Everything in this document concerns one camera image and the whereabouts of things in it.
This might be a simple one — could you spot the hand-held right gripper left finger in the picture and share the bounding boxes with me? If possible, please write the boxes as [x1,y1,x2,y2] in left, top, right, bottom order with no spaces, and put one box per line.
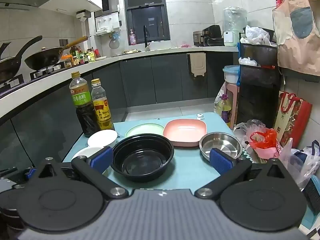
[25,146,129,200]

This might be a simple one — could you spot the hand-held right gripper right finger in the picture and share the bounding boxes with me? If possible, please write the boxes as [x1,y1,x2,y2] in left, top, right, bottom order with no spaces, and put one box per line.
[194,148,294,200]

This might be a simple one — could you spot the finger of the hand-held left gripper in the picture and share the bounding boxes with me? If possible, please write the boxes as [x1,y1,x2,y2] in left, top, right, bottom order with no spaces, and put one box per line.
[15,167,38,180]

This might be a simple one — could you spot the white plate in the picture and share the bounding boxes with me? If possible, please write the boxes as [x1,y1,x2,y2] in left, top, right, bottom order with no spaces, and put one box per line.
[71,146,110,176]

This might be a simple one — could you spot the stainless steel bowl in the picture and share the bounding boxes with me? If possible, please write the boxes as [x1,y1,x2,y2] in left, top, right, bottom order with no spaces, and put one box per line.
[199,132,243,162]

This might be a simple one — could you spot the small white bowl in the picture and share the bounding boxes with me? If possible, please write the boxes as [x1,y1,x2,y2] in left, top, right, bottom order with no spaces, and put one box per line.
[87,129,118,148]

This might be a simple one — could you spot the black round plastic bowl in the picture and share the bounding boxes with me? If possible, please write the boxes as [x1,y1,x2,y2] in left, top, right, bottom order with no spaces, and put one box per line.
[111,134,175,182]

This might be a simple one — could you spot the pink square bowl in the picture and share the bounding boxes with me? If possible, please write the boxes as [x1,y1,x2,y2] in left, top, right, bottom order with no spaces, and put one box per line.
[163,119,207,147]

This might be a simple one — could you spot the light green round plate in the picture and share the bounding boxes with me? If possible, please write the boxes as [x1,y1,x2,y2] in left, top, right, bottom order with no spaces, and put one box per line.
[125,123,165,138]

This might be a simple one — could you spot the light blue printed table mat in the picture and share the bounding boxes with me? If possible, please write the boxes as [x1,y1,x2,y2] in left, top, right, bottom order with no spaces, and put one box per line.
[62,112,253,192]

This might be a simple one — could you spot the red plastic bag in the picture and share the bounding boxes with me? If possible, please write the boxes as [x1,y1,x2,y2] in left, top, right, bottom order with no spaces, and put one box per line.
[246,119,281,158]

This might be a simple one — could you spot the yellow oil bottle red label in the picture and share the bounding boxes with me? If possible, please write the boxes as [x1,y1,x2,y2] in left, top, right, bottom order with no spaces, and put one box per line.
[91,79,115,132]

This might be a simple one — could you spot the large oil bottle purple label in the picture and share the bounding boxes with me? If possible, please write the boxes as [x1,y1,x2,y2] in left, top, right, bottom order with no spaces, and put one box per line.
[214,94,233,128]

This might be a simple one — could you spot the dark sauce bottle green label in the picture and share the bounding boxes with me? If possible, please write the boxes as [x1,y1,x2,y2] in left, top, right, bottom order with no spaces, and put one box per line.
[69,71,101,138]

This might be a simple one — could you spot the black mesh storage rack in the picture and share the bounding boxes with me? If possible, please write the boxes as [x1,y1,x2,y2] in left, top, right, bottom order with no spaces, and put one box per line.
[236,31,280,131]

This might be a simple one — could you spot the clear and white plastic bags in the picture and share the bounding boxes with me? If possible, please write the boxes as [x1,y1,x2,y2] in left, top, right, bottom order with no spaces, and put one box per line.
[278,137,320,191]

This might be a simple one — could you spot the red patterned gift bag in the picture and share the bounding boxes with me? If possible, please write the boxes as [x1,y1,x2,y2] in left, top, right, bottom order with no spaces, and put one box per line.
[273,91,313,149]

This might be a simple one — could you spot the white container with blue lid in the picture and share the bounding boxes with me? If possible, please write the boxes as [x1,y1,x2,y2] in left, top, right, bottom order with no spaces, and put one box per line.
[223,65,240,84]

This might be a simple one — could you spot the kitchen counter with grey cabinets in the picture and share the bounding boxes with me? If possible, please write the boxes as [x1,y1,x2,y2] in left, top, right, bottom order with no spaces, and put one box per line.
[0,45,239,172]

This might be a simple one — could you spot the beige hanging cabinet bin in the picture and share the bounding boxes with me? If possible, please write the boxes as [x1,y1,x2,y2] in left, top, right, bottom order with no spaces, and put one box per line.
[189,52,207,79]

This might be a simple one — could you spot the black gas stove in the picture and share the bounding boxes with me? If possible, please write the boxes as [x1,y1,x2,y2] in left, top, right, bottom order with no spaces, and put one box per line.
[0,64,63,92]

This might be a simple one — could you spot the small white plastic bag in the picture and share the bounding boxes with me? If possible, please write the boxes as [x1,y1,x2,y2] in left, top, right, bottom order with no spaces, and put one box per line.
[238,57,258,67]

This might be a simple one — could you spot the row of condiment bottles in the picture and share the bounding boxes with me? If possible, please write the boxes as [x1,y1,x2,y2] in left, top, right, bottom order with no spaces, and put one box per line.
[61,45,101,67]

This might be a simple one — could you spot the black frying pan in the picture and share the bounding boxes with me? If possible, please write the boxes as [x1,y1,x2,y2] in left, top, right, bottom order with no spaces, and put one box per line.
[0,35,43,83]

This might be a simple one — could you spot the hanging clear plastic bag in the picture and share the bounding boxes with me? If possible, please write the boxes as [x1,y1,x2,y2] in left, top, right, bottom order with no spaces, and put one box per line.
[109,31,121,50]

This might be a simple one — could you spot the silver rice cooker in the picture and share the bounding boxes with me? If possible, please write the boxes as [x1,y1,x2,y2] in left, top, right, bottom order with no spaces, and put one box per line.
[193,31,204,47]

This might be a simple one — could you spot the black air fryer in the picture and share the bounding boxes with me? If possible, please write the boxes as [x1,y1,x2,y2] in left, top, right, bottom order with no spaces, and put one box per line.
[202,25,225,47]

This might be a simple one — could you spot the black kitchen faucet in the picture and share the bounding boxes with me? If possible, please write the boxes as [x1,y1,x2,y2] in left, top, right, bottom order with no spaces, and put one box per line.
[143,25,151,52]

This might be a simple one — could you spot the crumpled white plastic bags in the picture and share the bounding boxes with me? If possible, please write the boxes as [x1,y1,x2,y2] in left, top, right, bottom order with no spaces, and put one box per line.
[240,25,271,46]

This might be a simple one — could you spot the clear water jug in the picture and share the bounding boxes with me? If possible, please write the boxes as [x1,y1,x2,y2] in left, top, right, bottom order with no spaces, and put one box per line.
[223,7,248,47]

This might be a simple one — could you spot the dark framed window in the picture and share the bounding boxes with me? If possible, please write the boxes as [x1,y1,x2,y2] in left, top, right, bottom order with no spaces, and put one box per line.
[122,0,171,46]

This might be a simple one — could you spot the pink hanging apron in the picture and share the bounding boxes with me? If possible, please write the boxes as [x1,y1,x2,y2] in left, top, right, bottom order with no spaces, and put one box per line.
[272,0,320,77]

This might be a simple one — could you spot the wok with wooden handle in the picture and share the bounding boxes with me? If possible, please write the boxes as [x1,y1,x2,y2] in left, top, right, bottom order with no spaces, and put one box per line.
[24,35,92,71]

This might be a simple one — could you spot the white wall water purifier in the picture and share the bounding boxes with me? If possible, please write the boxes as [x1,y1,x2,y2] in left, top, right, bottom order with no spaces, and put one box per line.
[95,11,120,36]

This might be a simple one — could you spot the white wall-mounted holder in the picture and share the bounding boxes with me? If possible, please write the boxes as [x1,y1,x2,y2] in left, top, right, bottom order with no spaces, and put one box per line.
[76,9,91,37]

